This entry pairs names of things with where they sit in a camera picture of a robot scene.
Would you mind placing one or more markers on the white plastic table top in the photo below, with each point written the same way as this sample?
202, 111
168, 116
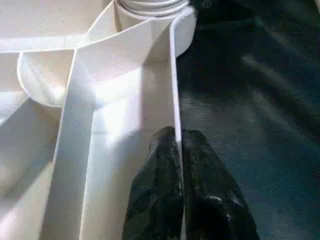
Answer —
112, 75

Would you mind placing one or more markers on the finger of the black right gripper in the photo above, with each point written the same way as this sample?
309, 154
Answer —
205, 3

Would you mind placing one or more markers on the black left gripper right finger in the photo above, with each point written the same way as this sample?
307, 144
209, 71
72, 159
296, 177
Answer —
210, 200

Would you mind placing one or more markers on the white plastic table leg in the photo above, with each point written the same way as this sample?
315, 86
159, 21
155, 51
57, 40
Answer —
150, 7

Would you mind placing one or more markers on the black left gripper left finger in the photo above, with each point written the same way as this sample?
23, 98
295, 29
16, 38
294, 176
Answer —
155, 190

